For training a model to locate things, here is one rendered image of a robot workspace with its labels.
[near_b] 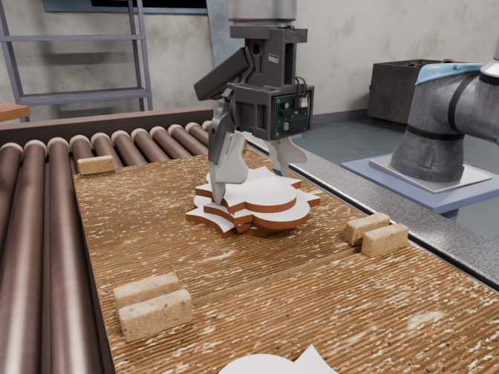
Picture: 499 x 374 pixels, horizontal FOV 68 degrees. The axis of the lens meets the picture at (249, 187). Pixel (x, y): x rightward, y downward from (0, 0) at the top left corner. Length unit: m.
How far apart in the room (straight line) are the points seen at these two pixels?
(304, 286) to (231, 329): 0.09
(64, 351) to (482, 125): 0.71
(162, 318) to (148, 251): 0.13
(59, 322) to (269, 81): 0.32
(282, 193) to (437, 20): 5.85
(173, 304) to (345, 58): 4.91
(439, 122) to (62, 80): 3.51
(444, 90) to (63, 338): 0.74
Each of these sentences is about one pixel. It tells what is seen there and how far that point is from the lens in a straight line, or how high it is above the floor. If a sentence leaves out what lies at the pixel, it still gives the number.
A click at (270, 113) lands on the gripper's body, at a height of 1.09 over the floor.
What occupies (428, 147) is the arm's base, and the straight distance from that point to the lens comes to 0.86.
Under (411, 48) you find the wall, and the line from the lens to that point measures 5.93.
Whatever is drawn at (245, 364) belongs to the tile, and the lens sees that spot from 0.31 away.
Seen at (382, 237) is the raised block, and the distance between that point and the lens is 0.45.
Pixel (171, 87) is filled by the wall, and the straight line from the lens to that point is 4.10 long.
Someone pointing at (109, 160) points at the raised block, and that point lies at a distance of 0.71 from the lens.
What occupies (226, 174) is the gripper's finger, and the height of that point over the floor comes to 1.02.
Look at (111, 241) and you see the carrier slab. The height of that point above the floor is 0.94.
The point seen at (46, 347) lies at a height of 0.87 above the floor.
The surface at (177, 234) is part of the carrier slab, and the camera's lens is 0.48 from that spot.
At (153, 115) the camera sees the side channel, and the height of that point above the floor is 0.95.
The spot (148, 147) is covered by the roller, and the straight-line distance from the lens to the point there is 0.90.
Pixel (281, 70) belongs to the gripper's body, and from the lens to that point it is 0.40.
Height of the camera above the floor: 1.18
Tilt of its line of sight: 23 degrees down
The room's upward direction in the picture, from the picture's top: straight up
